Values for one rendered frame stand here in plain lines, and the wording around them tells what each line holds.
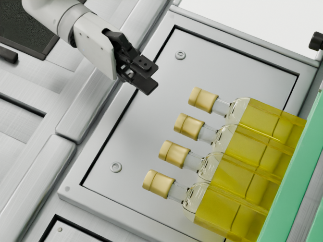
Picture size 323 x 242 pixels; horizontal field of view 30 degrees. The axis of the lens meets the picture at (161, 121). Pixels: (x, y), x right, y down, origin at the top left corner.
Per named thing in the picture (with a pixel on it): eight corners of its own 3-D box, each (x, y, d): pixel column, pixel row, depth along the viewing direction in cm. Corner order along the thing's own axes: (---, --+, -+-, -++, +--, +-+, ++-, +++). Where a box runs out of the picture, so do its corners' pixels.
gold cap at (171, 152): (190, 154, 101) (167, 144, 102) (191, 146, 98) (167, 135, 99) (181, 172, 100) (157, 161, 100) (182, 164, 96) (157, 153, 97)
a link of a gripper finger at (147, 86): (120, 82, 112) (147, 103, 110) (119, 73, 109) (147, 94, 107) (132, 71, 113) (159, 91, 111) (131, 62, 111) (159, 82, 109)
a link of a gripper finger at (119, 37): (95, 38, 108) (117, 61, 109) (106, 24, 101) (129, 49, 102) (100, 34, 109) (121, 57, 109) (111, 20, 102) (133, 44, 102)
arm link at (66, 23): (61, 49, 115) (71, 57, 114) (54, 21, 107) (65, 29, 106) (88, 25, 118) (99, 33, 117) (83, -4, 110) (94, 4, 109)
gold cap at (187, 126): (204, 128, 104) (181, 118, 105) (205, 118, 101) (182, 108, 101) (195, 145, 102) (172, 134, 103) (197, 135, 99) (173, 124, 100)
